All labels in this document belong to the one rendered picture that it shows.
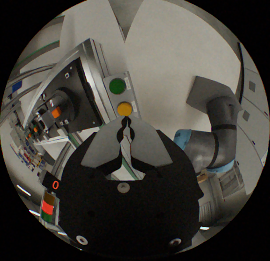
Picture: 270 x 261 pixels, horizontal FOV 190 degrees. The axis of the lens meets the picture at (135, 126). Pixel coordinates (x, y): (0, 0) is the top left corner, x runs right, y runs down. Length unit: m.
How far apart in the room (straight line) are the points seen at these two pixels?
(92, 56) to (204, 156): 0.40
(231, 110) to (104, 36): 0.50
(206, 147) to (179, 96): 0.24
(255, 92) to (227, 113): 2.50
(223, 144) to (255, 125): 2.51
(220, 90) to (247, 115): 2.55
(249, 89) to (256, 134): 1.04
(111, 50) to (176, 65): 0.25
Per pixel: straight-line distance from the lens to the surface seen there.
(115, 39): 0.37
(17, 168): 11.21
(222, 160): 0.29
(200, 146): 0.25
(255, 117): 2.76
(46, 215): 0.46
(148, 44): 0.36
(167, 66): 0.35
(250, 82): 2.84
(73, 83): 0.29
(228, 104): 0.32
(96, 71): 0.26
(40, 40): 0.38
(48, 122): 0.28
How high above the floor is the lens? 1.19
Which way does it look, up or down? 54 degrees down
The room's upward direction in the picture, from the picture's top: 177 degrees counter-clockwise
